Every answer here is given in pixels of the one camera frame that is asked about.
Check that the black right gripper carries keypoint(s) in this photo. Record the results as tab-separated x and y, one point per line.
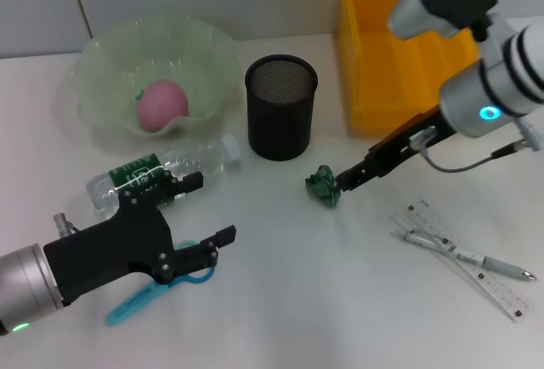
408	143

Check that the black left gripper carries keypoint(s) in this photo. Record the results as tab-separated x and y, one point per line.
110	250

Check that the small green toy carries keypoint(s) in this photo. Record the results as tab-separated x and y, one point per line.
323	186

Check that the clear green-label water bottle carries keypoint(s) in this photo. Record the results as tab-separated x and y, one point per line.
191	160

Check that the blue teal capped scissors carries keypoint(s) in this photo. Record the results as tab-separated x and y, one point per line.
127	307

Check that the pink peach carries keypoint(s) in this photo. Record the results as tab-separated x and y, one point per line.
161	105

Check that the black mesh trash can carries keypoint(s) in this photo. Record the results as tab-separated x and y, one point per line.
280	131

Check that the white grey ballpoint pen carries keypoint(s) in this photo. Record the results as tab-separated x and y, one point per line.
501	265

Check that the clear plastic ruler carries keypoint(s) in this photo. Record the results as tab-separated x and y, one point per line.
497	288

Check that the pale green wavy fruit plate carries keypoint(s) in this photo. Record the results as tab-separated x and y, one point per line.
127	46

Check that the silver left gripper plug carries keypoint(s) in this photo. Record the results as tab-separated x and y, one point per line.
63	224

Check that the yellow plastic storage bin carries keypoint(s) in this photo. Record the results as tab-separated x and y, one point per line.
374	67

